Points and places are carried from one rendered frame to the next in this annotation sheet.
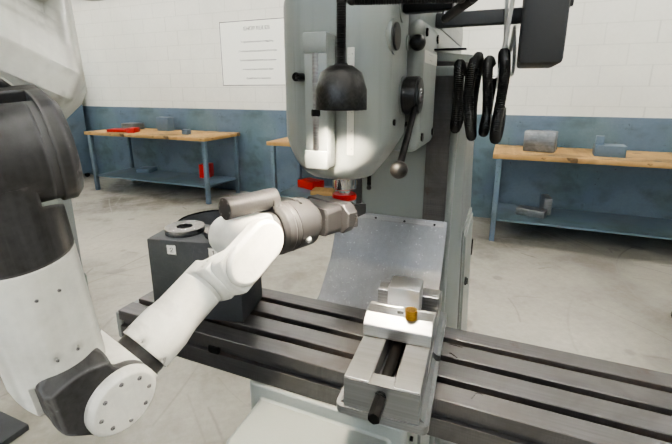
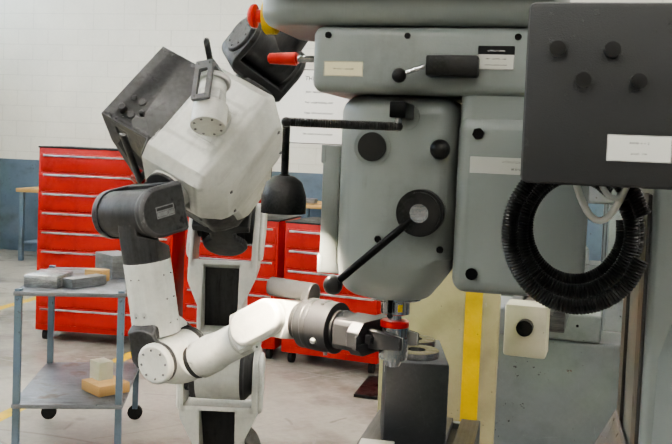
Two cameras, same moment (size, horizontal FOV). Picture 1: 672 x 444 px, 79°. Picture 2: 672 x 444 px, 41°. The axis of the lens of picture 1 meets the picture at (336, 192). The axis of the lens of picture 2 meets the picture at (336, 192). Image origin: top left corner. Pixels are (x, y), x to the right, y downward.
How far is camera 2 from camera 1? 1.50 m
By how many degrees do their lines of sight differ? 80
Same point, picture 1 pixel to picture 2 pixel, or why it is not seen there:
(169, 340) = (195, 353)
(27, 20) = (195, 148)
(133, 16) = not seen: outside the picture
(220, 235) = not seen: hidden behind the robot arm
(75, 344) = (143, 314)
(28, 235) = (129, 247)
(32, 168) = (130, 217)
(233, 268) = (232, 323)
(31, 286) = (129, 272)
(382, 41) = (351, 152)
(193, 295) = (219, 334)
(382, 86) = (350, 197)
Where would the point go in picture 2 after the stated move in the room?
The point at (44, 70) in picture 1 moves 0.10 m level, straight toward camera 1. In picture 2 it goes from (187, 173) to (141, 173)
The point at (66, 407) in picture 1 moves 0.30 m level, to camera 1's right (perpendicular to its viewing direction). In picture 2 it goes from (133, 344) to (120, 388)
